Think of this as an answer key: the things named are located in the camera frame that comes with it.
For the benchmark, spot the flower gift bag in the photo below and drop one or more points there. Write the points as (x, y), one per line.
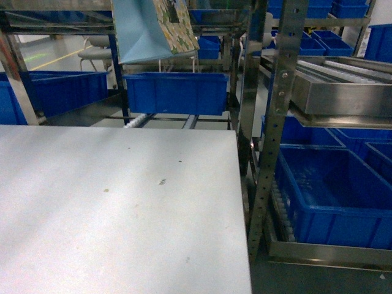
(152, 30)

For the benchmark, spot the blue bin under conveyor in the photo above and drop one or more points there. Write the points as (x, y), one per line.
(177, 93)

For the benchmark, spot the stainless steel flow rack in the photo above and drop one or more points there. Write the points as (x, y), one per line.
(314, 103)

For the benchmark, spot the open blue bin right rack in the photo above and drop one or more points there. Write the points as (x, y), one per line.
(333, 197)

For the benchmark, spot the blue bin left of table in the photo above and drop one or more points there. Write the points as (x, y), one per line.
(58, 92)

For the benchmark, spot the grey chair white frame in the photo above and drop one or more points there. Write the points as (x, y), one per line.
(96, 48)

